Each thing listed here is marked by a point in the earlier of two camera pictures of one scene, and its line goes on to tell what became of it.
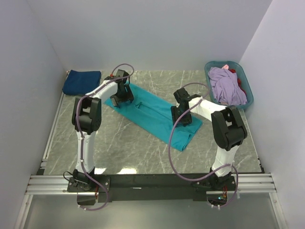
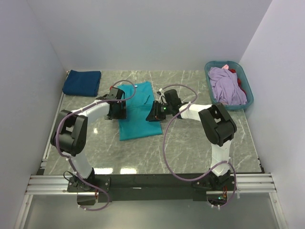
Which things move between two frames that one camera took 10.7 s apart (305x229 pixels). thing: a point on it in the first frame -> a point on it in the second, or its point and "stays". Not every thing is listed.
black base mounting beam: [201, 187] stays
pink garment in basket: [225, 67] stays
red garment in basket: [233, 70] stays
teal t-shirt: [155, 116] -> [138, 98]
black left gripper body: [122, 96] -> [120, 113]
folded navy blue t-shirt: [79, 82] stays
